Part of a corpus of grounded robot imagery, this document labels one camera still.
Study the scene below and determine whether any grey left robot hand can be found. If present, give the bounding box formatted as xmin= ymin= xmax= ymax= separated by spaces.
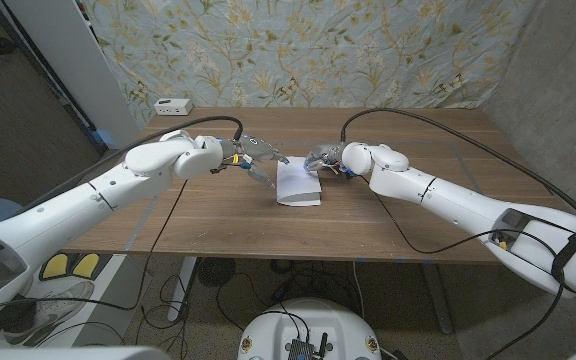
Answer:
xmin=220 ymin=134 xmax=290 ymax=190

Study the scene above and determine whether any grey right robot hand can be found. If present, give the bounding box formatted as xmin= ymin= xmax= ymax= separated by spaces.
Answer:
xmin=303 ymin=142 xmax=352 ymax=177

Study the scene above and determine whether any white paper sheet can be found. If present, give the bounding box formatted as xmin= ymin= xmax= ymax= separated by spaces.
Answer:
xmin=275 ymin=156 xmax=323 ymax=208

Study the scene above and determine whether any white power strip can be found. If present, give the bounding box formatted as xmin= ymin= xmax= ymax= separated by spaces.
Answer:
xmin=153 ymin=98 xmax=194 ymax=117

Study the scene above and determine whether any floral printed backdrop cloth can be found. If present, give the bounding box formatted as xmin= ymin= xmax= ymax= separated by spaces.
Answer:
xmin=80 ymin=0 xmax=539 ymax=129

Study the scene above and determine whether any black round floor fan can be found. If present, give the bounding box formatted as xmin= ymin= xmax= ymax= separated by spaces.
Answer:
xmin=196 ymin=256 xmax=237 ymax=289

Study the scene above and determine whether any white table leg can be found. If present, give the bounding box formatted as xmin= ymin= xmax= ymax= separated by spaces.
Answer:
xmin=167 ymin=256 xmax=198 ymax=322

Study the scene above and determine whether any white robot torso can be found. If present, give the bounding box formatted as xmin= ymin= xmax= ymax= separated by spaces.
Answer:
xmin=237 ymin=298 xmax=383 ymax=360

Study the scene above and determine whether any grey table leg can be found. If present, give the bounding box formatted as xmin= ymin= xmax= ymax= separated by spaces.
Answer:
xmin=420 ymin=262 xmax=455 ymax=335

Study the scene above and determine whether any white cabinet panel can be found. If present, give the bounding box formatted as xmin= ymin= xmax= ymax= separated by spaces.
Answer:
xmin=2 ymin=0 xmax=142 ymax=151

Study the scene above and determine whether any black module on torso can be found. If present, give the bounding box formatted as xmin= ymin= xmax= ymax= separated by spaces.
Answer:
xmin=286 ymin=332 xmax=330 ymax=360

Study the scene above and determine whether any grey sneaker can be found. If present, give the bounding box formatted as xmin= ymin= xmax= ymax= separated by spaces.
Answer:
xmin=0 ymin=279 xmax=97 ymax=349

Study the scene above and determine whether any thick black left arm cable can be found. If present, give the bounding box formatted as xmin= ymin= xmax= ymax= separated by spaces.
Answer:
xmin=17 ymin=115 xmax=245 ymax=214

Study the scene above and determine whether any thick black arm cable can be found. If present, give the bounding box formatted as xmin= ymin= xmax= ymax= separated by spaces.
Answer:
xmin=17 ymin=115 xmax=245 ymax=214
xmin=340 ymin=107 xmax=576 ymax=349

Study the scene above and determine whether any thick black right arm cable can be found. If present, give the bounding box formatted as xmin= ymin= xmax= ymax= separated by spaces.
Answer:
xmin=340 ymin=107 xmax=576 ymax=349

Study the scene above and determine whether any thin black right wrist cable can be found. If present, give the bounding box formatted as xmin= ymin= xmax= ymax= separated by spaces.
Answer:
xmin=361 ymin=175 xmax=567 ymax=360

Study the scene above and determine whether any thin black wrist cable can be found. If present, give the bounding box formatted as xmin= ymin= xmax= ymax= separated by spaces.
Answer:
xmin=361 ymin=175 xmax=567 ymax=360
xmin=0 ymin=179 xmax=189 ymax=316

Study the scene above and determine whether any thin black left wrist cable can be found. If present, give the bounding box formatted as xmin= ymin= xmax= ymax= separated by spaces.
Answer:
xmin=0 ymin=179 xmax=189 ymax=316

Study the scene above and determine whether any white floor cable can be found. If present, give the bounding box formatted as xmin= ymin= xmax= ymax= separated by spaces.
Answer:
xmin=351 ymin=259 xmax=365 ymax=321

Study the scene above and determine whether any black floor cable tangle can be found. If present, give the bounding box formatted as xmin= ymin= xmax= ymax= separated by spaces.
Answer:
xmin=132 ymin=257 xmax=364 ymax=351

